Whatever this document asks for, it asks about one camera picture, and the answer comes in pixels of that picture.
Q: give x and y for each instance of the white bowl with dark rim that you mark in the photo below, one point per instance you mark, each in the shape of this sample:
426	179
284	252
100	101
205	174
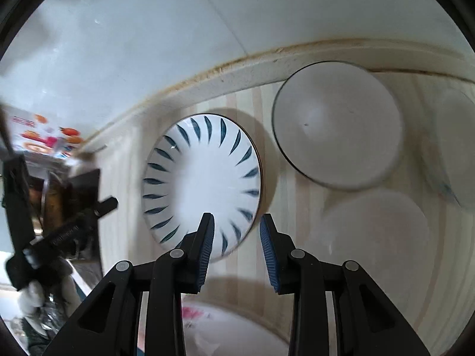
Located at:
334	126

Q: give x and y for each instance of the pink floral plate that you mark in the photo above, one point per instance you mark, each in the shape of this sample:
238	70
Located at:
222	326

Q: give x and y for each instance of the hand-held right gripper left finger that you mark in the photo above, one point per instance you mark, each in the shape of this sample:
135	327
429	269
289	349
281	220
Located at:
206	246

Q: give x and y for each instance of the blue leaf pattern plate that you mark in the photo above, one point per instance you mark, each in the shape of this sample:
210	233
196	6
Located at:
207	178

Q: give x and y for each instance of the dark wok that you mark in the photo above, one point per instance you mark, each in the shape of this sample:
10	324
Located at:
54	200

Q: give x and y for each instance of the striped table mat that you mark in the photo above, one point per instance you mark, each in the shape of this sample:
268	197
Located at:
241	98

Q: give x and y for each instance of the white bowl with floral print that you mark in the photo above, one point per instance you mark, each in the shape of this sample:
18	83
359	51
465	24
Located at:
454	144

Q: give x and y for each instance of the colourful wall sticker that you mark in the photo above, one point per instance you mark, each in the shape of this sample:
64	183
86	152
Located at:
44	135

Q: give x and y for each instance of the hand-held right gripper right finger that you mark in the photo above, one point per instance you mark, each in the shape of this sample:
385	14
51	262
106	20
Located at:
268	252

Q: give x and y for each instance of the black gas stove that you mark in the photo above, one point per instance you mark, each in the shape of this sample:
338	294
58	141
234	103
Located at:
87	187

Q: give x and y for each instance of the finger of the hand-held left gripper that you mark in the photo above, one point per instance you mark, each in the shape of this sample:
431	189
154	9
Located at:
104	207

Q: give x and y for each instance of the person's left hand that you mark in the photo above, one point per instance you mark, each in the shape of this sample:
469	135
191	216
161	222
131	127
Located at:
34	296

